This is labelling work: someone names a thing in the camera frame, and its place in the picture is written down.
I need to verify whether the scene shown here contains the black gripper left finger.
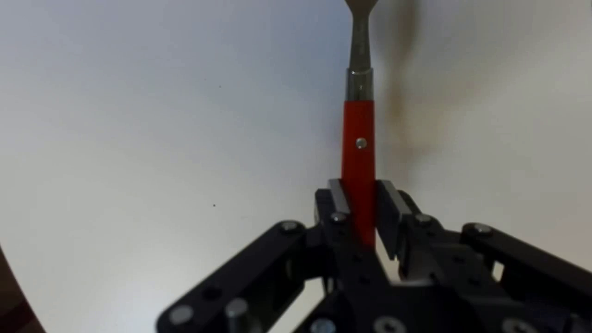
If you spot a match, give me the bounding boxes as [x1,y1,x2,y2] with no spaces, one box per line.
[155,180,377,333]

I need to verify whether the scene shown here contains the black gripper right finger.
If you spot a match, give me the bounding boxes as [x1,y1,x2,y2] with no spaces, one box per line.
[375,182,592,333]

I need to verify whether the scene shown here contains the red handled silver fork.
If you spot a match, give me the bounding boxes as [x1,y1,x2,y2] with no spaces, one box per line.
[340,0,377,249]

